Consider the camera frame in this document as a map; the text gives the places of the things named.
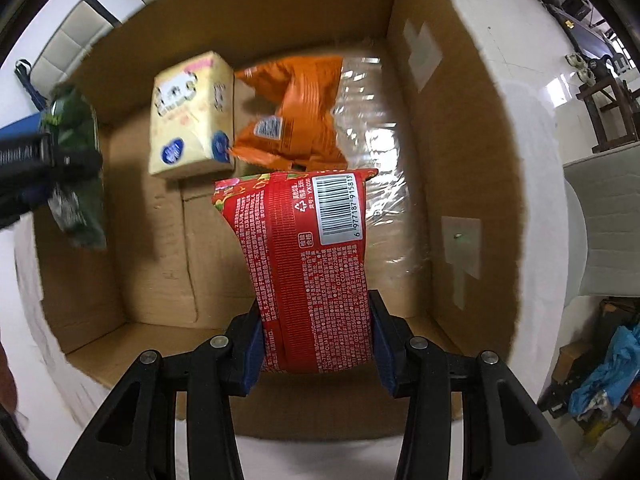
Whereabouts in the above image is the orange snack packet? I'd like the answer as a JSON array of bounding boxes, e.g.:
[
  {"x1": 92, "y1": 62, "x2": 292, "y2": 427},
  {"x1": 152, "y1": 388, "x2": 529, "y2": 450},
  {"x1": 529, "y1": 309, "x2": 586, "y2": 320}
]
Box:
[{"x1": 228, "y1": 55, "x2": 349, "y2": 172}]

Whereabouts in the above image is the red snack packet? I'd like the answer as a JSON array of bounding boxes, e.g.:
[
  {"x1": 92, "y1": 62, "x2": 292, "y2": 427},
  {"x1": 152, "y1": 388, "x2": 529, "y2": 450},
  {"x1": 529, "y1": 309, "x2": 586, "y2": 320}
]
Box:
[{"x1": 212, "y1": 168, "x2": 379, "y2": 375}]

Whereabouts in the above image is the yellow tissue pack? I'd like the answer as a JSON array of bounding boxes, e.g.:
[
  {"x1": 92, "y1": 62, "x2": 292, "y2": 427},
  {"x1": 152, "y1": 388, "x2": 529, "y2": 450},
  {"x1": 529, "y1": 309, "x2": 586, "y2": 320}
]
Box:
[{"x1": 148, "y1": 50, "x2": 235, "y2": 181}]

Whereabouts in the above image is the wooden stool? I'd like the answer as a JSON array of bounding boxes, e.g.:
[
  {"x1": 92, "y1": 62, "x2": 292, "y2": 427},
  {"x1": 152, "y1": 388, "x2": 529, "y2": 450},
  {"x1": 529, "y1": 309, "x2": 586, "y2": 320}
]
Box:
[{"x1": 575, "y1": 55, "x2": 640, "y2": 155}]

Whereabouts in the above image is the small cardboard box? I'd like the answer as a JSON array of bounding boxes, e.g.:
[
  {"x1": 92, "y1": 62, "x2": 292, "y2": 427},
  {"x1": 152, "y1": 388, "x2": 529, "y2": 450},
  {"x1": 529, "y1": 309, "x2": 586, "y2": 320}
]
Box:
[{"x1": 554, "y1": 341, "x2": 596, "y2": 386}]

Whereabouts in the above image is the green snack packet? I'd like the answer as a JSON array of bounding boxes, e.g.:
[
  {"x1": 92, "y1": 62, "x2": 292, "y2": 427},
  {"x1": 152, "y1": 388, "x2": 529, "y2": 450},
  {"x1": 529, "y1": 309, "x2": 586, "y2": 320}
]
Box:
[{"x1": 41, "y1": 81, "x2": 108, "y2": 251}]

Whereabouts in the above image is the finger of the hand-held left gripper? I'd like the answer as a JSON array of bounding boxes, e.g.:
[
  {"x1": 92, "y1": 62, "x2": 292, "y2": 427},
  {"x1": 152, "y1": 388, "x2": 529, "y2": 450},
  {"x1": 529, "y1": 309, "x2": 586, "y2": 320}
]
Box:
[{"x1": 0, "y1": 132, "x2": 103, "y2": 228}]

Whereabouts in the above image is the white padded chair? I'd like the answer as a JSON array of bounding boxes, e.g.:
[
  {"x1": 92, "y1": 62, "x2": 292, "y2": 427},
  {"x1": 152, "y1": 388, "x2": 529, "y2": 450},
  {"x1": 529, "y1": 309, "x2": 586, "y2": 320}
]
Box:
[{"x1": 563, "y1": 152, "x2": 640, "y2": 297}]

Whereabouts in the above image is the blue cloth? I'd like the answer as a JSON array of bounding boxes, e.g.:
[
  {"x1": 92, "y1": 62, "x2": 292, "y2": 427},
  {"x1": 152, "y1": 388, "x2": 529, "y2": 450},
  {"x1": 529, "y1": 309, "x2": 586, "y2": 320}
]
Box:
[{"x1": 568, "y1": 324, "x2": 640, "y2": 422}]

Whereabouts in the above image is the clear plastic packet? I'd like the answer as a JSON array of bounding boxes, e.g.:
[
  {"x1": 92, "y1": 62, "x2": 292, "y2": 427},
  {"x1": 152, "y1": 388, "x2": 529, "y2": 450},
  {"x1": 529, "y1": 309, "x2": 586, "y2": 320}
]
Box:
[{"x1": 332, "y1": 53, "x2": 434, "y2": 278}]

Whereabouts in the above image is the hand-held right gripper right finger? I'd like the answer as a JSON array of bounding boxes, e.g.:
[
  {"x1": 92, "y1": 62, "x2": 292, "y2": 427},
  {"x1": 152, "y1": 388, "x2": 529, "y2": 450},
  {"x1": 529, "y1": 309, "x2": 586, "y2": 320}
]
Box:
[{"x1": 367, "y1": 289, "x2": 586, "y2": 480}]

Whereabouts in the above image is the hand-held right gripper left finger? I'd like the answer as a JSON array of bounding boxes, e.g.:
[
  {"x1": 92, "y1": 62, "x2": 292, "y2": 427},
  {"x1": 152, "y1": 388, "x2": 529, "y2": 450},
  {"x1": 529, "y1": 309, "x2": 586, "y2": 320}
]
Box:
[{"x1": 56, "y1": 298, "x2": 264, "y2": 480}]

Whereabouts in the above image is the blue lanyard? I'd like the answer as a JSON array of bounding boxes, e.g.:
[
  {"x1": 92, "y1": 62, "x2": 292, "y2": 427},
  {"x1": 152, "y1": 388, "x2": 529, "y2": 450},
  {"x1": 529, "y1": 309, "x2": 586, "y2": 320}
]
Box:
[{"x1": 14, "y1": 59, "x2": 51, "y2": 113}]

